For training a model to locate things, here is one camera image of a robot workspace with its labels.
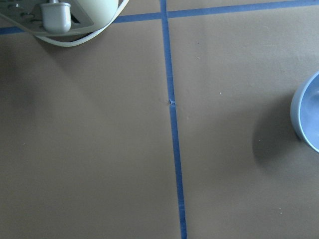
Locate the blue bowl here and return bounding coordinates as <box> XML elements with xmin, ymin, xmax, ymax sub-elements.
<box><xmin>290</xmin><ymin>72</ymin><xmax>319</xmax><ymax>152</ymax></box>

